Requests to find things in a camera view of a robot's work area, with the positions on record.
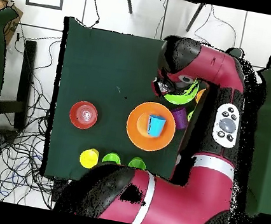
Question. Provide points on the blue cup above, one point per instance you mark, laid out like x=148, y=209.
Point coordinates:
x=156, y=127

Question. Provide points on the large green bowl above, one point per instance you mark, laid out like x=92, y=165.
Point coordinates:
x=179, y=100

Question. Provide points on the purple cup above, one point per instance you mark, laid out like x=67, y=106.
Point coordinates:
x=179, y=118

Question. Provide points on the dark tripod leg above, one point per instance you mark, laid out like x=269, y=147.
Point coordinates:
x=129, y=2
x=195, y=17

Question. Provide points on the dark green tablecloth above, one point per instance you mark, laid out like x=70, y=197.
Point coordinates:
x=108, y=60

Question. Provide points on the yellow cup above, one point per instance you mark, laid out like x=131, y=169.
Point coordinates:
x=88, y=159

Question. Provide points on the orange cup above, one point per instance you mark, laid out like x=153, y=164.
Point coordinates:
x=199, y=96

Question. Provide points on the large orange bowl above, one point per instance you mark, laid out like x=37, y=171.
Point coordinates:
x=132, y=127

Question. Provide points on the grey black device base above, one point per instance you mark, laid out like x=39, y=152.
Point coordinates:
x=4, y=136

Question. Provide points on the black floor stand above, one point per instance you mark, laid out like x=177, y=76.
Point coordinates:
x=26, y=72

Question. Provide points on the cardboard box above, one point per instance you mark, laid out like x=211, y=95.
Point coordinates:
x=12, y=28

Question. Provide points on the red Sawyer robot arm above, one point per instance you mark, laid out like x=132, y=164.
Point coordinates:
x=187, y=198

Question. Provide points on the red bowl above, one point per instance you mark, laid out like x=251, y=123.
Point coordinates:
x=83, y=115

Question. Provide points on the lime green cup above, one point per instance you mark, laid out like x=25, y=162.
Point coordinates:
x=189, y=116

